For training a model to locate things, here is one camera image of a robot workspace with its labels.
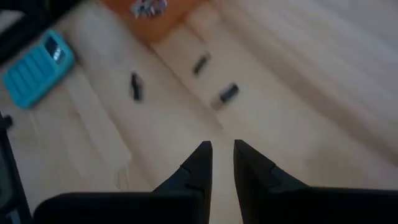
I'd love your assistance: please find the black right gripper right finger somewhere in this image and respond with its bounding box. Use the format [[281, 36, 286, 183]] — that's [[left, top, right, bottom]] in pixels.
[[233, 139, 398, 224]]

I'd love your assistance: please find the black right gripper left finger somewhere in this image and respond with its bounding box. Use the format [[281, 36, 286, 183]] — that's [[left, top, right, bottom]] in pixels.
[[33, 141, 213, 224]]

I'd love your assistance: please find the black copper battery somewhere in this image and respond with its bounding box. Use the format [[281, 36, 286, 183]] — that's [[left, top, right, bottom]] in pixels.
[[132, 79, 144, 103], [192, 51, 212, 77], [129, 72, 141, 93], [211, 82, 241, 110]]

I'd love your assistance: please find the silver black battery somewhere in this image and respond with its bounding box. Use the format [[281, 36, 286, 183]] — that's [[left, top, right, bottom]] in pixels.
[[130, 1, 150, 19], [148, 0, 169, 16]]

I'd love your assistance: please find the orange plastic bin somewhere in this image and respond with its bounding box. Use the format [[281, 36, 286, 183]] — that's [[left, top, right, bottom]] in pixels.
[[98, 0, 212, 43]]

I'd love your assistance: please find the blue calculator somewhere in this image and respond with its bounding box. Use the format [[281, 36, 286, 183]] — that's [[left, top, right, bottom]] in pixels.
[[2, 29, 76, 110]]

